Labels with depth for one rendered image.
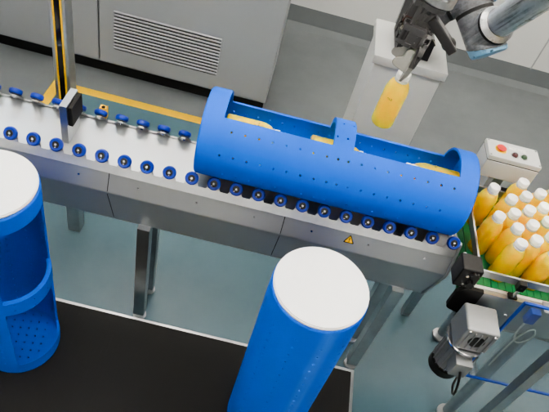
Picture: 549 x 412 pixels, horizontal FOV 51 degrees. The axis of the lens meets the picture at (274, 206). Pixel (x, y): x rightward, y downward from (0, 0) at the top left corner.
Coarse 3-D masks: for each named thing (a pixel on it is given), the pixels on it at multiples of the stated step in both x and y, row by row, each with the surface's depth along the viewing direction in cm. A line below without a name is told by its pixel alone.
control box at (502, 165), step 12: (492, 144) 213; (504, 144) 215; (480, 156) 216; (492, 156) 209; (504, 156) 209; (528, 156) 212; (480, 168) 214; (492, 168) 213; (504, 168) 212; (516, 168) 211; (528, 168) 210; (540, 168) 210; (504, 180) 216; (516, 180) 215
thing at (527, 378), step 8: (544, 352) 190; (536, 360) 193; (544, 360) 189; (528, 368) 197; (536, 368) 192; (544, 368) 190; (520, 376) 200; (528, 376) 196; (536, 376) 194; (512, 384) 204; (520, 384) 199; (528, 384) 198; (504, 392) 209; (512, 392) 204; (520, 392) 203; (496, 400) 213; (504, 400) 208; (512, 400) 207; (488, 408) 217; (496, 408) 213; (504, 408) 212
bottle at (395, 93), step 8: (392, 80) 157; (384, 88) 160; (392, 88) 157; (400, 88) 156; (408, 88) 158; (384, 96) 160; (392, 96) 158; (400, 96) 158; (384, 104) 161; (392, 104) 160; (400, 104) 160; (376, 112) 165; (384, 112) 163; (392, 112) 162; (376, 120) 166; (384, 120) 165; (392, 120) 165
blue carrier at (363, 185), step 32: (224, 96) 178; (224, 128) 173; (256, 128) 174; (288, 128) 199; (320, 128) 197; (352, 128) 180; (224, 160) 177; (256, 160) 176; (288, 160) 175; (320, 160) 175; (352, 160) 175; (384, 160) 176; (416, 160) 201; (448, 160) 199; (288, 192) 184; (320, 192) 180; (352, 192) 179; (384, 192) 178; (416, 192) 177; (448, 192) 177; (416, 224) 186; (448, 224) 182
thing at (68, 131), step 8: (72, 88) 189; (72, 96) 186; (80, 96) 188; (64, 104) 183; (72, 104) 185; (80, 104) 190; (64, 112) 184; (72, 112) 184; (80, 112) 192; (64, 120) 186; (72, 120) 187; (64, 128) 189; (72, 128) 193; (64, 136) 191; (72, 136) 195
